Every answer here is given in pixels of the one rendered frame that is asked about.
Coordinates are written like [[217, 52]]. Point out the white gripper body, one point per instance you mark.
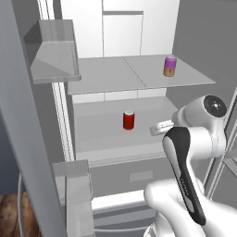
[[160, 127]]

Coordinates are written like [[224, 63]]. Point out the grey fridge drawer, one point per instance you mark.
[[123, 179]]

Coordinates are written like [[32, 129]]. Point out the grey fridge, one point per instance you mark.
[[123, 31]]

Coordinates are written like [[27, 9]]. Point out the red soda can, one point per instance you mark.
[[128, 122]]

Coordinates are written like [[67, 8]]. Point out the white fridge shelf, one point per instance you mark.
[[98, 129]]

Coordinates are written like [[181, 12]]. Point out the large grey door bin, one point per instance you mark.
[[52, 58]]

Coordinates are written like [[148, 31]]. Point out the small grey door bin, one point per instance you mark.
[[75, 191]]

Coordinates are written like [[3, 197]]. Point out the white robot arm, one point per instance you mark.
[[197, 139]]

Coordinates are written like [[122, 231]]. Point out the purple and orange soda can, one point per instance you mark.
[[169, 66]]

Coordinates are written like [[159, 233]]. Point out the glass fridge shelf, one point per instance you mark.
[[123, 75]]

